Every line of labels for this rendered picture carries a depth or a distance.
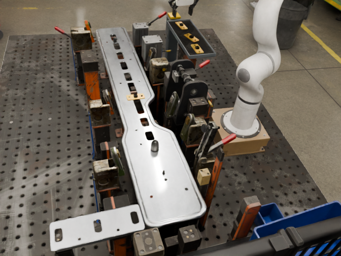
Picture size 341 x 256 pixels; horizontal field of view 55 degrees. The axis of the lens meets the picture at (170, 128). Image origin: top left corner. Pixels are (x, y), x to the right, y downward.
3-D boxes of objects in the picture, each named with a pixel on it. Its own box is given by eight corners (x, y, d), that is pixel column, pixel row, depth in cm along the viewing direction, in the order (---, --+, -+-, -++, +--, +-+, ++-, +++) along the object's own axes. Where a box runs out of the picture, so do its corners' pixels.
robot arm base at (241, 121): (247, 109, 183) (257, 83, 170) (264, 132, 171) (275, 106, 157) (217, 114, 178) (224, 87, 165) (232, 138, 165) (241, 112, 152)
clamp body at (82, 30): (73, 78, 210) (65, 26, 185) (96, 76, 214) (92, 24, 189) (75, 88, 203) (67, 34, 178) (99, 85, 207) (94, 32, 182)
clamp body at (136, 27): (130, 72, 219) (129, 22, 195) (146, 70, 222) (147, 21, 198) (133, 80, 213) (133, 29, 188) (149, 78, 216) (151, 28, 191)
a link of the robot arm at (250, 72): (266, 98, 161) (282, 57, 144) (243, 113, 152) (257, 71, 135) (247, 86, 167) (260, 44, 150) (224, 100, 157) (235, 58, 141)
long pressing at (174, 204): (90, 30, 198) (90, 27, 197) (126, 27, 204) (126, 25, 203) (145, 231, 105) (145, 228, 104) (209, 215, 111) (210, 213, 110)
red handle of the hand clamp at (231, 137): (195, 151, 121) (232, 129, 119) (198, 154, 123) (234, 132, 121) (199, 159, 119) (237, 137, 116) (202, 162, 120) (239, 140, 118)
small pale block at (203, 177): (186, 223, 140) (198, 169, 115) (194, 221, 141) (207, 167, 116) (189, 230, 138) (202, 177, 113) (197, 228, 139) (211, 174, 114)
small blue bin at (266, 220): (249, 218, 145) (254, 206, 139) (269, 213, 147) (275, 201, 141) (262, 240, 137) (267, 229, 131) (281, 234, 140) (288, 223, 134)
